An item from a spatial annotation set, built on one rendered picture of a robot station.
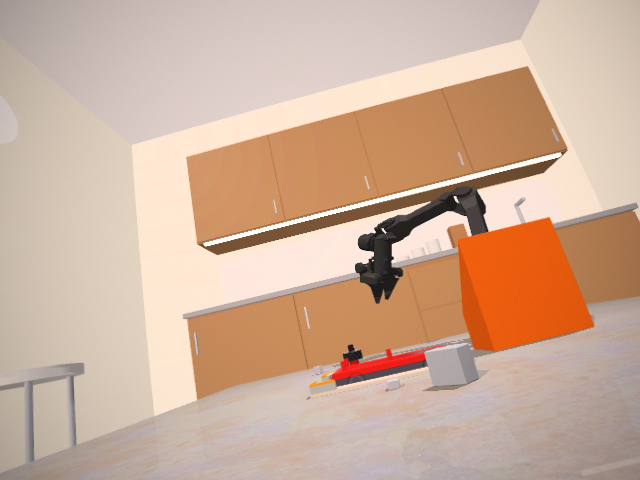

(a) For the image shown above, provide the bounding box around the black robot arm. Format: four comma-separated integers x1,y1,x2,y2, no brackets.
355,186,489,276

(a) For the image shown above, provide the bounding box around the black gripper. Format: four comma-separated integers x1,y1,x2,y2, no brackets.
360,253,403,304

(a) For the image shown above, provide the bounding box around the black and white wheel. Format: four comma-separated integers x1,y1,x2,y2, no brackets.
342,349,363,361

